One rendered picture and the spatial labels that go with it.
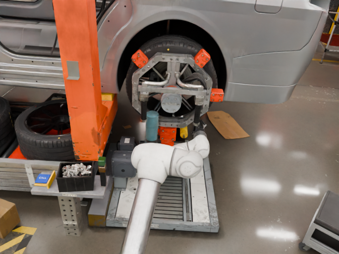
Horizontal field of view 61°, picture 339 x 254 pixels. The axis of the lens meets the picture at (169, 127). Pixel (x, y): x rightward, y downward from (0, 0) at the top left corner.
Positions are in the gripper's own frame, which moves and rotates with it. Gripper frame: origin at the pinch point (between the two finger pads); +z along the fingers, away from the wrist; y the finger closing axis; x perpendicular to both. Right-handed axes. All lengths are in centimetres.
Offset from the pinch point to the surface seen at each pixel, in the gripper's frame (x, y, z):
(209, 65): 26.9, 31.0, 4.6
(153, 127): 23.4, -21.7, -16.5
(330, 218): -80, 38, -60
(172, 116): 11.6, -14.7, 6.6
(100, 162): 43, -41, -56
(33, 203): 40, -130, -33
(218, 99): 6.0, 22.6, -3.8
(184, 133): -1.2, -14.1, -3.0
